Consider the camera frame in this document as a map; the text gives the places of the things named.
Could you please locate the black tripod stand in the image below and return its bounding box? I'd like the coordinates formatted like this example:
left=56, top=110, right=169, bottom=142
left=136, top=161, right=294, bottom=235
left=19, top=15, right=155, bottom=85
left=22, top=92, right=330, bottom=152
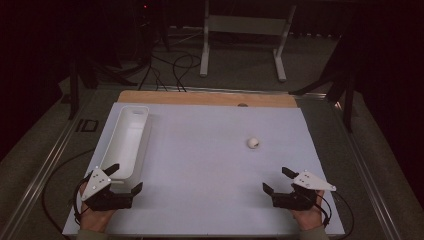
left=66, top=56, right=139, bottom=121
left=289, top=31, right=356, bottom=134

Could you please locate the right hand-held gripper cable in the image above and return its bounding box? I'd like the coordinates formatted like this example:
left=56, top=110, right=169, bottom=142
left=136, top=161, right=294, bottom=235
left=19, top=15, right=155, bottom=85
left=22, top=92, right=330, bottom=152
left=311, top=190, right=355, bottom=240

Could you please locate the white metal stand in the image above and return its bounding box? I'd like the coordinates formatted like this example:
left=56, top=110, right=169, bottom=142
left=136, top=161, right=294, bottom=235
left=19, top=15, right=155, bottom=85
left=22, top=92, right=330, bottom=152
left=199, top=0, right=298, bottom=83

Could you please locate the white plastic bin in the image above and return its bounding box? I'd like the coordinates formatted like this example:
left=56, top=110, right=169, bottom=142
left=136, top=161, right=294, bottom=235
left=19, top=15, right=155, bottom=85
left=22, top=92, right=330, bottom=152
left=99, top=105, right=150, bottom=181

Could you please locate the left hand-held gripper cable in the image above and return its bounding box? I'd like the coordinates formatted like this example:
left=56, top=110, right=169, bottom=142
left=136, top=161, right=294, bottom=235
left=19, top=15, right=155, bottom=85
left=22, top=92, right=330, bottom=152
left=41, top=148, right=98, bottom=240

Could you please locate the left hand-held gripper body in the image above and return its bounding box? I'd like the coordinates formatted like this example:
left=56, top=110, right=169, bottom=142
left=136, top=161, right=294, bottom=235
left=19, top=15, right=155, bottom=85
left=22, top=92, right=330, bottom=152
left=80, top=168, right=134, bottom=212

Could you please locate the person's right hand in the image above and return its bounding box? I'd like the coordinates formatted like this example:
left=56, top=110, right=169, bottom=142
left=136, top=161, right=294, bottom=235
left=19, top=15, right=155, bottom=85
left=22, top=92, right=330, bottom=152
left=290, top=189, right=326, bottom=231

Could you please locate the white table mat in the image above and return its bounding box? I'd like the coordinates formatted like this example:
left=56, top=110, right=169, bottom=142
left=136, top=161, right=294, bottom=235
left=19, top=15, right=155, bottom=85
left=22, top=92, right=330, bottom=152
left=62, top=102, right=346, bottom=238

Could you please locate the person's left hand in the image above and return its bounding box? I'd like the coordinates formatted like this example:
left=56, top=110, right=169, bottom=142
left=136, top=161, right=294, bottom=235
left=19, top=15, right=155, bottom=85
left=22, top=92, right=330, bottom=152
left=79, top=182, right=118, bottom=232

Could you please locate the black floor cable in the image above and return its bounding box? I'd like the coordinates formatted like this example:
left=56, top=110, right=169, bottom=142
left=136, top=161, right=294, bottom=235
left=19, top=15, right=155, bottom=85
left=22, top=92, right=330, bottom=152
left=172, top=52, right=202, bottom=93
left=137, top=54, right=169, bottom=92

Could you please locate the aluminium frame rail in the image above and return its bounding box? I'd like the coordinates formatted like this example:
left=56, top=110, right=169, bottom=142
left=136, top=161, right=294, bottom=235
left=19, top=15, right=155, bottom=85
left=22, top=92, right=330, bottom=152
left=0, top=87, right=101, bottom=240
left=96, top=84, right=328, bottom=100
left=328, top=94, right=403, bottom=240

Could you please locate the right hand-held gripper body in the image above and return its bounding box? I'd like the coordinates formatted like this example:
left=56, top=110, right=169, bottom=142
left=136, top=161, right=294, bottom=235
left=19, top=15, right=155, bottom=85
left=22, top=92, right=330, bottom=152
left=271, top=170, right=337, bottom=212

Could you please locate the wooden table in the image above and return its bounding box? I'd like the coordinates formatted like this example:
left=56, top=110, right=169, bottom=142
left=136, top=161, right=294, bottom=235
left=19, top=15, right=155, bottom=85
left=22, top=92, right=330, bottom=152
left=117, top=89, right=298, bottom=109

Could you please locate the hand-held gripper cable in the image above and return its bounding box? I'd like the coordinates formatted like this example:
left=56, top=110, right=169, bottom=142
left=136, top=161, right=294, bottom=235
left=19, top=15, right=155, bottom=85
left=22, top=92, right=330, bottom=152
left=311, top=190, right=355, bottom=240
left=41, top=148, right=98, bottom=240

